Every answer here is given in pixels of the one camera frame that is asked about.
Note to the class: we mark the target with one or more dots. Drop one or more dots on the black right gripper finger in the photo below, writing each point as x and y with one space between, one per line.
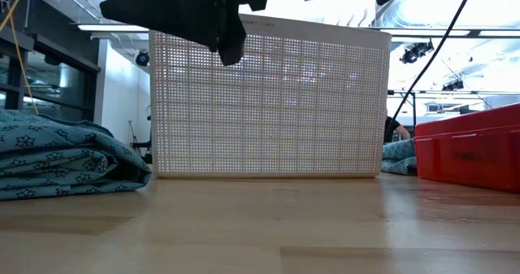
183 14

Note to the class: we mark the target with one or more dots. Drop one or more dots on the blue patterned gown white ties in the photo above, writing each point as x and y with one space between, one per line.
61 156

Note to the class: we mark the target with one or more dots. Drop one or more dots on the blue patterned cloth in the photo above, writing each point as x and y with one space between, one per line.
400 156

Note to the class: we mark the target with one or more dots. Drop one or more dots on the white perforated plastic basket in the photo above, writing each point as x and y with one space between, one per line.
284 123

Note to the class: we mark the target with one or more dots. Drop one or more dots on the round black ceiling device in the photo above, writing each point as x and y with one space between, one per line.
142 58

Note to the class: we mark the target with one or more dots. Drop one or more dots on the long ceiling light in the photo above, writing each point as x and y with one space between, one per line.
113 28

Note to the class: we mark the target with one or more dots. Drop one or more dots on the black tripod stand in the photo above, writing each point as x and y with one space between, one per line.
142 144

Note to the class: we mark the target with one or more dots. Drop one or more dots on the black ceiling spotlights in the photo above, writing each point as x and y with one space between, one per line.
414 52
453 85

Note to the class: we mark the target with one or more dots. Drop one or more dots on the person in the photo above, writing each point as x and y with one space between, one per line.
392 129

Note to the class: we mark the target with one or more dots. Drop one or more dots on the red first aid kit case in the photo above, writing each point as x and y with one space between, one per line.
467 156

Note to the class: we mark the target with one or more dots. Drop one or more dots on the dark window frame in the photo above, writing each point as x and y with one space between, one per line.
61 60

